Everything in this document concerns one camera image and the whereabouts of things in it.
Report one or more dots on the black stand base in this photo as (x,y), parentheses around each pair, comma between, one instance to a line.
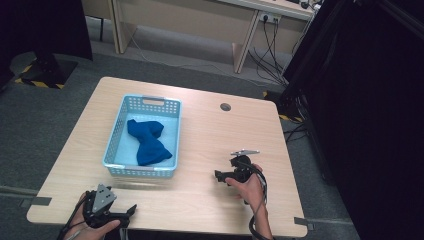
(50,71)

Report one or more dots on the light blue plastic basket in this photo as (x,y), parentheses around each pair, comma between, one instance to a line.
(143,136)

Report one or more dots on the grey tape strip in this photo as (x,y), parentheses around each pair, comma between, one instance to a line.
(35,201)
(304,222)

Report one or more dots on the white power strip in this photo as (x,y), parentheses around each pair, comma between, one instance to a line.
(269,17)

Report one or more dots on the person's right hand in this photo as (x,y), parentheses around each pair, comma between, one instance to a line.
(248,190)

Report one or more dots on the blue cloth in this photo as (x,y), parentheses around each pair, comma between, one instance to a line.
(148,141)

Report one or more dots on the beige wooden desk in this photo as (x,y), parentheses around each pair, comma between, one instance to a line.
(186,20)

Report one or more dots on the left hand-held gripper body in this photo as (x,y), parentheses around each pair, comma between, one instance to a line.
(100,208)

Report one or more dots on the person's left hand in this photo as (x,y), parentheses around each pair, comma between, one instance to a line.
(90,231)

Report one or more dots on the black curtain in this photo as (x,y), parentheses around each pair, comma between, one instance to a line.
(366,116)
(43,26)

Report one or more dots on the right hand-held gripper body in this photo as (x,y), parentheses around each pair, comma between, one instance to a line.
(242,166)

